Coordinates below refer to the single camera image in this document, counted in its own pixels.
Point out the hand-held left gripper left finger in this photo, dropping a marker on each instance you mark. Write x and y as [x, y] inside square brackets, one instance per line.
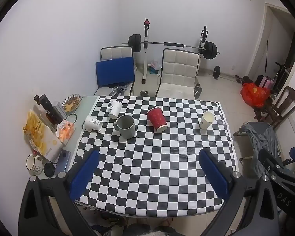
[85, 173]

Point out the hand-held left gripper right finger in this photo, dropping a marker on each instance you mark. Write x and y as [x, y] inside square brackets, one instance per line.
[214, 174]

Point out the white printed paper cup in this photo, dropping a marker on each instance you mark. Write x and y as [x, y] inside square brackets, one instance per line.
[115, 109]
[93, 123]

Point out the cream paper cup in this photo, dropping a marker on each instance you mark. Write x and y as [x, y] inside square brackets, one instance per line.
[207, 121]

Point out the red ribbed paper cup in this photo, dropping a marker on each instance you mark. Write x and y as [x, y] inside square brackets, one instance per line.
[157, 120]

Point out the grey cloth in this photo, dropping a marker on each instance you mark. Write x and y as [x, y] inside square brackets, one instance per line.
[265, 142]

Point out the blue phone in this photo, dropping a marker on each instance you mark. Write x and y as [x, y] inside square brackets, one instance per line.
[62, 161]

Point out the grey folding chair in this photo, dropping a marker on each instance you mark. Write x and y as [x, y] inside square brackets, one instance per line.
[244, 137]

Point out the black round lid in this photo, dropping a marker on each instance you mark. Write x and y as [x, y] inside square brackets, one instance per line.
[49, 169]

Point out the orange snack packet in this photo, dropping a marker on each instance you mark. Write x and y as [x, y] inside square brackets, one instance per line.
[65, 131]

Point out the white enamel mug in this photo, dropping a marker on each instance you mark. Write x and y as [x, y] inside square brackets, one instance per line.
[34, 164]

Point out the dark wooden chair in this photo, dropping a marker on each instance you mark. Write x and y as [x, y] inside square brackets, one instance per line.
[288, 100]

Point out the yellow snack bag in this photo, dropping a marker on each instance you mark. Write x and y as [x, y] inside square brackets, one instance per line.
[40, 136]

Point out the grey ceramic mug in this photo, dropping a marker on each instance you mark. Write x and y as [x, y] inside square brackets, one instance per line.
[125, 127]

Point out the black white checkered tablecloth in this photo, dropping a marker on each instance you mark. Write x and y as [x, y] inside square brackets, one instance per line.
[150, 164]

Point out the red plastic bag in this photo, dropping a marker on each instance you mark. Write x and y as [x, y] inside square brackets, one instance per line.
[255, 94]

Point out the patterned snack bowl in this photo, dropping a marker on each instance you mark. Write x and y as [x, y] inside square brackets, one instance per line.
[71, 102]

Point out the black bottle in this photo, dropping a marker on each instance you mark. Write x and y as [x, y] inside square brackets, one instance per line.
[50, 109]

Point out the pink suitcase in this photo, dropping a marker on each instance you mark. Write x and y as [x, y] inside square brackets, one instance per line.
[264, 81]

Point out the chrome dumbbell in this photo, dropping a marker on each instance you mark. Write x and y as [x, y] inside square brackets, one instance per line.
[144, 93]
[198, 90]
[118, 90]

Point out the black dumbbells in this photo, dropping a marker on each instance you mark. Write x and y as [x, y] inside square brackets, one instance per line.
[243, 79]

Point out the small black barbell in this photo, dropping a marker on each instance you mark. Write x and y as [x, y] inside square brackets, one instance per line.
[216, 72]

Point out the white padded chair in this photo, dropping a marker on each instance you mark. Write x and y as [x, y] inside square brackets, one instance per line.
[179, 71]
[116, 52]

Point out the clear plastic bag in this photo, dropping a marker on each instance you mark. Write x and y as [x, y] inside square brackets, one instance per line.
[155, 65]

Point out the white barbell rack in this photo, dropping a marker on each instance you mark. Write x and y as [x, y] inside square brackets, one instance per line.
[145, 41]

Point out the black exercise frame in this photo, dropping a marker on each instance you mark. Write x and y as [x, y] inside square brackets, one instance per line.
[282, 72]

